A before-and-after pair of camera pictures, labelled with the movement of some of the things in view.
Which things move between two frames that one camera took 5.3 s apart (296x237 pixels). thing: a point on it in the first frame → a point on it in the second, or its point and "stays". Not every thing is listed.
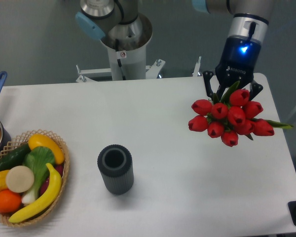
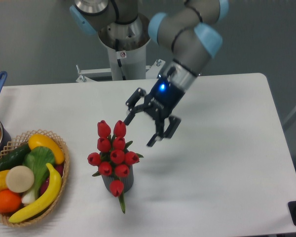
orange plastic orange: [7, 201] stays
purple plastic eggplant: [59, 168] stays
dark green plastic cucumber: [14, 158] stays
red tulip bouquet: [232, 116] → [114, 158]
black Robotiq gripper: [237, 65] → [162, 98]
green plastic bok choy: [40, 160] stays
